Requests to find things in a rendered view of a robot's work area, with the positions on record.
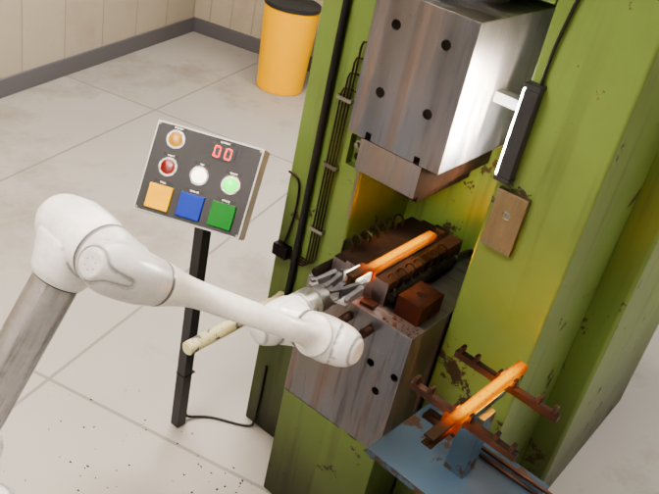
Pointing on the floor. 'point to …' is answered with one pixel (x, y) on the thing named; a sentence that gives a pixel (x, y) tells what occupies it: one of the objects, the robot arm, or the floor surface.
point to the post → (189, 329)
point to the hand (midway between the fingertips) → (357, 276)
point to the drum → (286, 44)
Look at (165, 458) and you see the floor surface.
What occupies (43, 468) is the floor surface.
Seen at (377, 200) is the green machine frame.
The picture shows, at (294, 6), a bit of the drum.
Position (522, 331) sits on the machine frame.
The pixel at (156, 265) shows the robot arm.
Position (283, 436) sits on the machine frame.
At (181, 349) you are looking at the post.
